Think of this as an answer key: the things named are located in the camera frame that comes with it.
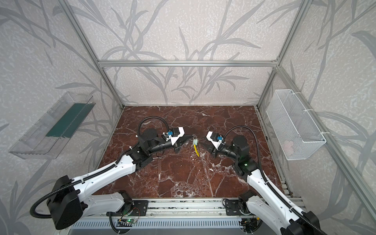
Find pink object in basket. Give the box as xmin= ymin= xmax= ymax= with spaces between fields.
xmin=283 ymin=141 xmax=295 ymax=158

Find white wire mesh basket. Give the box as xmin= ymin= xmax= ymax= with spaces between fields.
xmin=266 ymin=89 xmax=327 ymax=161

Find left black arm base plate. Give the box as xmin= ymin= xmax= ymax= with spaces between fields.
xmin=118 ymin=200 xmax=148 ymax=216

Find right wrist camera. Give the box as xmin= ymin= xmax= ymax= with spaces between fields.
xmin=206 ymin=131 xmax=225 ymax=150

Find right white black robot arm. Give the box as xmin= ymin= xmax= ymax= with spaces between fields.
xmin=205 ymin=131 xmax=325 ymax=235

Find aluminium front rail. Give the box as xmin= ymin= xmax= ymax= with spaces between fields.
xmin=73 ymin=197 xmax=309 ymax=220

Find clear plastic wall bin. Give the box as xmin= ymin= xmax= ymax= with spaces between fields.
xmin=9 ymin=92 xmax=96 ymax=160

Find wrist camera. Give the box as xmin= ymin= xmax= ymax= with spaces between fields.
xmin=162 ymin=127 xmax=185 ymax=146
xmin=206 ymin=131 xmax=225 ymax=150

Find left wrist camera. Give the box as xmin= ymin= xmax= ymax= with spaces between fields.
xmin=162 ymin=127 xmax=185 ymax=146

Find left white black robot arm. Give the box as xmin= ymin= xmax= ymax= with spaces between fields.
xmin=29 ymin=117 xmax=194 ymax=230

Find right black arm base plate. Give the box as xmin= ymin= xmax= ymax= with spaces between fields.
xmin=222 ymin=199 xmax=258 ymax=218

